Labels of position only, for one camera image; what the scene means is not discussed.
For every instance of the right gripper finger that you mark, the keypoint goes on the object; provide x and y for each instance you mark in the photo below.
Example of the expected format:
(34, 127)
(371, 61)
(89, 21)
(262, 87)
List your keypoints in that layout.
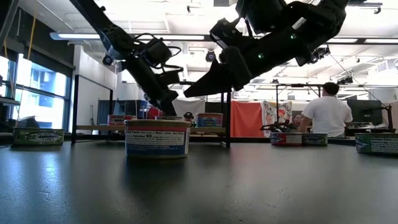
(211, 84)

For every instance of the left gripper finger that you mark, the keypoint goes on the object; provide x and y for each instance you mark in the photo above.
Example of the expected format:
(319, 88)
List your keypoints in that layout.
(170, 109)

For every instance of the blue label fish can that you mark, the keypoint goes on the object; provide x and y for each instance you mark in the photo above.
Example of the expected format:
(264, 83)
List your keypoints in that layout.
(210, 120)
(157, 140)

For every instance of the red label tuna can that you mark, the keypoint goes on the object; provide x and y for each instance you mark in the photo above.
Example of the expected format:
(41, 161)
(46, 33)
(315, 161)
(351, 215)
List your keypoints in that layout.
(286, 139)
(121, 120)

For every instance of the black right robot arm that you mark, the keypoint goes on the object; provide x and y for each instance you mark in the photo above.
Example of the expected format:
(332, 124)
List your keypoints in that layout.
(317, 18)

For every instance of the black background robot arm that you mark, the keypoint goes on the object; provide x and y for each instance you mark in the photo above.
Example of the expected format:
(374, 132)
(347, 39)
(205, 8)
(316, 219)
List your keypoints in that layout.
(273, 127)

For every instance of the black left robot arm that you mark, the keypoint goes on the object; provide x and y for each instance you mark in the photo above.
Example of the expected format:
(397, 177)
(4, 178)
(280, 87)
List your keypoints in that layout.
(105, 28)

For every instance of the white hanging cloth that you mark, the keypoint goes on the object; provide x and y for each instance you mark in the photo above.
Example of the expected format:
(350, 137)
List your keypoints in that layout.
(192, 105)

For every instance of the black panel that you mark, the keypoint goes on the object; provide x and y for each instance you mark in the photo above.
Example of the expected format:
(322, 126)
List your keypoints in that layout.
(214, 107)

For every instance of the black ceiling spotlight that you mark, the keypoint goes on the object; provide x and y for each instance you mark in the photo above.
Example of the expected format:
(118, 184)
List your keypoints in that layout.
(320, 53)
(108, 59)
(345, 80)
(211, 56)

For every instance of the orange hanging cloth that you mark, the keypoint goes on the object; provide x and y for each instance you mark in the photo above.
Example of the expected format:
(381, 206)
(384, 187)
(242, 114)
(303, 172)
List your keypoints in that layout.
(247, 119)

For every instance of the black table mat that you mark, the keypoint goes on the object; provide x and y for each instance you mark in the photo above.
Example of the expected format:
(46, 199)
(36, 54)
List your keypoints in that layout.
(199, 193)

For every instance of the large window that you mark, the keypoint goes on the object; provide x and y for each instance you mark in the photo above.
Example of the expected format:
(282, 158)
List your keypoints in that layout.
(40, 93)

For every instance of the dark chair back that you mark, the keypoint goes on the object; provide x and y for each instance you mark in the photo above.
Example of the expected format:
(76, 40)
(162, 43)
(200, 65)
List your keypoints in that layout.
(29, 122)

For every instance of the black computer monitor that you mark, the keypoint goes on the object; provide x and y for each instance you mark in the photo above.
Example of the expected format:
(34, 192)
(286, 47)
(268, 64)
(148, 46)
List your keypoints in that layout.
(367, 112)

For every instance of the grey desk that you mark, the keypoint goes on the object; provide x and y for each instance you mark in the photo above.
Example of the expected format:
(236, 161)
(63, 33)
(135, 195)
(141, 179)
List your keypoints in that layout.
(9, 101)

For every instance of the cluttered desk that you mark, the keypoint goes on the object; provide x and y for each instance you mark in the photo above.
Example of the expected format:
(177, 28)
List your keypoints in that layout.
(373, 128)

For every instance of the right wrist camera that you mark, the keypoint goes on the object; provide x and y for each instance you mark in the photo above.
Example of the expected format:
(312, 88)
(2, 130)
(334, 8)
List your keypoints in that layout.
(227, 34)

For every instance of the black metal station frame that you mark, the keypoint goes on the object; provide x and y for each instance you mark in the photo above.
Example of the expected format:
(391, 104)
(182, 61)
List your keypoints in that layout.
(292, 84)

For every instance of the wooden shelf with black frame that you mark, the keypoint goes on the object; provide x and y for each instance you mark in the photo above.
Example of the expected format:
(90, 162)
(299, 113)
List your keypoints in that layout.
(93, 127)

